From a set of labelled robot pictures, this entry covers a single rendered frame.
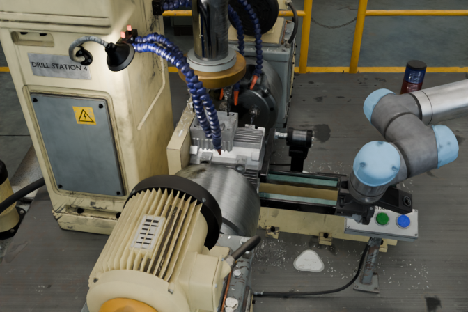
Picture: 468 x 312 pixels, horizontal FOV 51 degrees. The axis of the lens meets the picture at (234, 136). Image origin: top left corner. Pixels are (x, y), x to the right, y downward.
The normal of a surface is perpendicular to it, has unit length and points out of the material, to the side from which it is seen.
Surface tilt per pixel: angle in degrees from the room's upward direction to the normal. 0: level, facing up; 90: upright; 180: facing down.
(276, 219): 90
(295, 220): 90
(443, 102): 46
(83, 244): 0
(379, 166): 29
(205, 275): 0
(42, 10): 90
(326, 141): 0
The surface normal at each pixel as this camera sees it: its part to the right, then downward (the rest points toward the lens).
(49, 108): -0.18, 0.58
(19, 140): -0.01, -0.81
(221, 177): 0.22, -0.76
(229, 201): 0.51, -0.64
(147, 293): -0.04, 0.30
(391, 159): -0.09, -0.42
